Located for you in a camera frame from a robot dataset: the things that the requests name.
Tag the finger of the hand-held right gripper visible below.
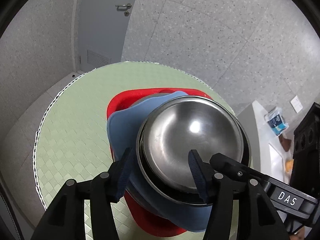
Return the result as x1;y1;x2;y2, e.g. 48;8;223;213
290;102;320;200
209;152;270;188

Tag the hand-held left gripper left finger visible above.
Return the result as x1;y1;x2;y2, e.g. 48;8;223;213
30;147;134;240

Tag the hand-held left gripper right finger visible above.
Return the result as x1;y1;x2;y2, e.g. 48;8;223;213
187;149;288;240

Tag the large steel bowl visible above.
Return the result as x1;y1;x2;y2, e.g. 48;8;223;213
136;97;251;205

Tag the blue plastic bowl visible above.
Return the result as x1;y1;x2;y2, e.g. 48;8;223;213
107;91;213;232

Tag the red plastic basin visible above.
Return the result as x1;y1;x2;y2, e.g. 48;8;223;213
106;88;220;237

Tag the brown cloth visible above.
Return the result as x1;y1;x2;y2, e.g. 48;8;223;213
281;134;293;152

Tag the blue white tissue package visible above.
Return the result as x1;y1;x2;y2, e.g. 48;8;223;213
264;106;288;137

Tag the white vanity counter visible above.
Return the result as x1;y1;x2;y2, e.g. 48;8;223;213
251;100;296;189

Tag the grey door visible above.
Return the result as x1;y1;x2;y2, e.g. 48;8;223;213
74;0;144;72

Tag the white wall outlet plate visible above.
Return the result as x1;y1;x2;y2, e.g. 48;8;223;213
290;95;304;113

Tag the metal door handle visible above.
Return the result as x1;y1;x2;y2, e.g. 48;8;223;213
115;3;132;17

